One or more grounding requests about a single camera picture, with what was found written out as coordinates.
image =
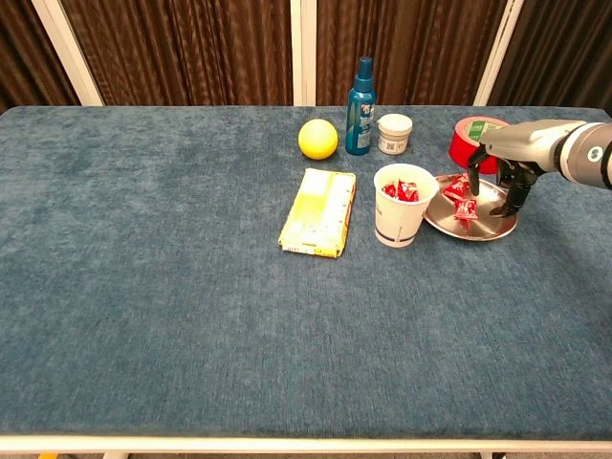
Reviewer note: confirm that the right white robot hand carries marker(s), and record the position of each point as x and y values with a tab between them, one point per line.
526	143

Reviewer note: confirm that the red candy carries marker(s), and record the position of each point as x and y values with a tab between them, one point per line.
465	209
456	187

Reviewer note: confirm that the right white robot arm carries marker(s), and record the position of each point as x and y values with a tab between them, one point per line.
593	153

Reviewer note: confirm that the silver metal plate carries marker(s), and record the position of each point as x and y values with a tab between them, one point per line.
478	230

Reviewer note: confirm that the white paper cup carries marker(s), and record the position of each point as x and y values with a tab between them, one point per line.
399	222

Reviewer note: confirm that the red tape roll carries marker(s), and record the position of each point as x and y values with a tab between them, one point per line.
459	148

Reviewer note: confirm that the brown pleated curtain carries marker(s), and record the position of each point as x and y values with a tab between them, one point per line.
564	48
191	48
421	48
24	48

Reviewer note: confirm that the small white jar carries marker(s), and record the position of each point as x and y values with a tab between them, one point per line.
394	134

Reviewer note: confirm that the blue spray bottle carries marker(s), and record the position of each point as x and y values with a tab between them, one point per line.
361	119

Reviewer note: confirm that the yellow ball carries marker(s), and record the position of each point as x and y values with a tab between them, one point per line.
318	138

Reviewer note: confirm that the blue table cloth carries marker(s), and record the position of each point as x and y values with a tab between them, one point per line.
191	287

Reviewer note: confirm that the yellow bar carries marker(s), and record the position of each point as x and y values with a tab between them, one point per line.
48	456

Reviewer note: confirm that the white partition post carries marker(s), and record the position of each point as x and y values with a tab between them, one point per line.
67	52
498	52
303	48

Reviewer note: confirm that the white table frame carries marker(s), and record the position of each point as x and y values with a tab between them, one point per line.
287	444

